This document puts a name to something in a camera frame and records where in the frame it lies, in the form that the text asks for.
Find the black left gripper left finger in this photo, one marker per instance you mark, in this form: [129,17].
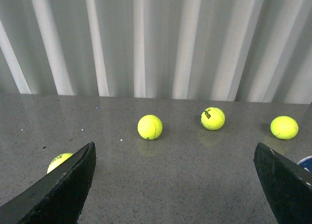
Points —
[58,197]

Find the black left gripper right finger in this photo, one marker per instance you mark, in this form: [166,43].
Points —
[287,186]

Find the clear tennis ball can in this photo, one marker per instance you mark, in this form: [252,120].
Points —
[306,163]

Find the far left tennis ball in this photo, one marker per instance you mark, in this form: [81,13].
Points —
[58,161]

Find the far right tennis ball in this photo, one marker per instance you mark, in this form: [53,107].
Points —
[284,127]

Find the tennis ball with black logo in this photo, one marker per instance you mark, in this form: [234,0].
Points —
[213,118]

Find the centre left tennis ball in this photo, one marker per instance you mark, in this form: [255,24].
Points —
[150,127]

